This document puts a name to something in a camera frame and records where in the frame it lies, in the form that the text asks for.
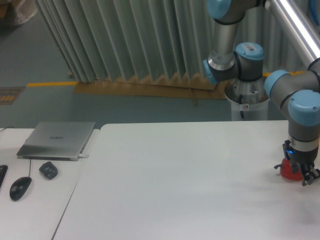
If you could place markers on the cardboard box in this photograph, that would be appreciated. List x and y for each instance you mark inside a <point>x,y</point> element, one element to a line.
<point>4,4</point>

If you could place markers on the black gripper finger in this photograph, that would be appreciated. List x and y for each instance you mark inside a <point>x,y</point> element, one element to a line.
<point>286,168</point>
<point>309,174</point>

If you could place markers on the red bell pepper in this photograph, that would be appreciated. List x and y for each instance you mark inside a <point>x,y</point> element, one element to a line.
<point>293,177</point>

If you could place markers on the brown cardboard sheet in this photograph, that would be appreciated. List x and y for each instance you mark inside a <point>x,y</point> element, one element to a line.
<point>196,88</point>

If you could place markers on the pale green pleated curtain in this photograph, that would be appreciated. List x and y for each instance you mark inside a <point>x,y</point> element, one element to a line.
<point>136,40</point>

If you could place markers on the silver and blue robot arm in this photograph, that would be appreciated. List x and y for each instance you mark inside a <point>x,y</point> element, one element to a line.
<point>296,96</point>

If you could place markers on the clear plastic bag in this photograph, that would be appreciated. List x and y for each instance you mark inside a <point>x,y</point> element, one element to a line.
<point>21,11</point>

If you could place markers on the black keyboard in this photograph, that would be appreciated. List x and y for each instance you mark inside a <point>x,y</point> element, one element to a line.
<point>3,171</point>

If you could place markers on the white laptop plug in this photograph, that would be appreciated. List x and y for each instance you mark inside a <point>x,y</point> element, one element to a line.
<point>83,156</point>

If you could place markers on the black computer mouse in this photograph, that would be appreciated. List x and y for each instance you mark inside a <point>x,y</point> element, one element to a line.
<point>19,187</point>

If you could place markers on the silver closed laptop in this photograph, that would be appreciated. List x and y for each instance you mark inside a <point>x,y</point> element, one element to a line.
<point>57,140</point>

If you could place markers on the floor warning sticker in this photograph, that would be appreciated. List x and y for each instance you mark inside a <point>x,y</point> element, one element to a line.
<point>9,94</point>

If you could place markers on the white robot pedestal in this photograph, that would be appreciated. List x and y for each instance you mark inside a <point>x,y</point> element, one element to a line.
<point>248,100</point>

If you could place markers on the dark grey earbuds case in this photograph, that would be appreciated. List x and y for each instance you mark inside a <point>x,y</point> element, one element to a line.
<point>48,170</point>

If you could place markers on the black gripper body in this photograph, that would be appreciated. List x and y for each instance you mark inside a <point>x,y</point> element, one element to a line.
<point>300,152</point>

